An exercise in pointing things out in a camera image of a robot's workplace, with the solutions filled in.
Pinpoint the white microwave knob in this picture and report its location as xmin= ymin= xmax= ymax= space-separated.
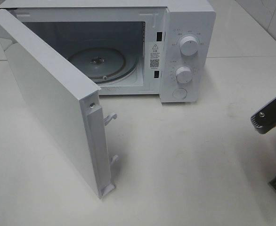
xmin=175 ymin=66 xmax=193 ymax=84
xmin=179 ymin=34 xmax=199 ymax=57

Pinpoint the white microwave door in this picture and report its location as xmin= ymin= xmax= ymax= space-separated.
xmin=0 ymin=9 xmax=118 ymax=198

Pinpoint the white microwave oven body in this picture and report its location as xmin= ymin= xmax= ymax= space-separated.
xmin=0 ymin=0 xmax=216 ymax=103

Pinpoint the white warning label sticker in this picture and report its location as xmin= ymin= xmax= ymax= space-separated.
xmin=148 ymin=42 xmax=162 ymax=70

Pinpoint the glass microwave turntable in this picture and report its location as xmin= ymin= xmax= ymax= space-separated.
xmin=68 ymin=48 xmax=138 ymax=84

